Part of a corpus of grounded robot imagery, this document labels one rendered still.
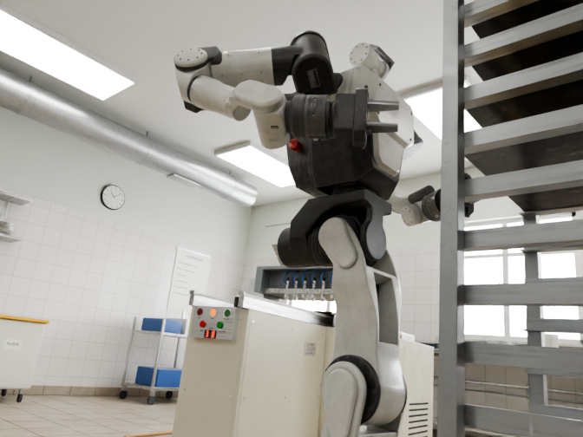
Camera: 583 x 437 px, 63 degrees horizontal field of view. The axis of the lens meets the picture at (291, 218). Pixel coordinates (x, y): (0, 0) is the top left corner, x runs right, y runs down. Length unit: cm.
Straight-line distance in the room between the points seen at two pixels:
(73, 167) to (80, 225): 70
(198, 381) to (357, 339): 123
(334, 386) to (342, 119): 55
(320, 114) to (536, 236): 44
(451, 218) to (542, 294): 17
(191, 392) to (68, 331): 406
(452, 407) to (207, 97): 76
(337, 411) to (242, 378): 105
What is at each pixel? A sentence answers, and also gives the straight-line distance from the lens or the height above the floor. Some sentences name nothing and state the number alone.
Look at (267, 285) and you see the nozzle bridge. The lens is 298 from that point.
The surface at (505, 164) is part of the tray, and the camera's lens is 97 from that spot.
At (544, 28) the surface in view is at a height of 122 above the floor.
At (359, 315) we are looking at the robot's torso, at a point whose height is 76.
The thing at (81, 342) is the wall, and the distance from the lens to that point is 625.
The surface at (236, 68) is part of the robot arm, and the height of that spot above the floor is 128.
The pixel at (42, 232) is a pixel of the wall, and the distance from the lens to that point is 606.
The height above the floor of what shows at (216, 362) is 60.
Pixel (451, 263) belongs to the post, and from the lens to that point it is 80.
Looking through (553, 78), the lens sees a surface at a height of 113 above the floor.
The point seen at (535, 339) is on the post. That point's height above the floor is 75.
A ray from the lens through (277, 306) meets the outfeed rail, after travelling 224.
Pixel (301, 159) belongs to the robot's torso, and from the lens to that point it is 126.
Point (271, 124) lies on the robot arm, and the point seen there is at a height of 110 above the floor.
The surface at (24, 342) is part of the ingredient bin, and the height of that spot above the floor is 54.
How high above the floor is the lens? 65
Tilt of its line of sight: 16 degrees up
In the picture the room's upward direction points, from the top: 6 degrees clockwise
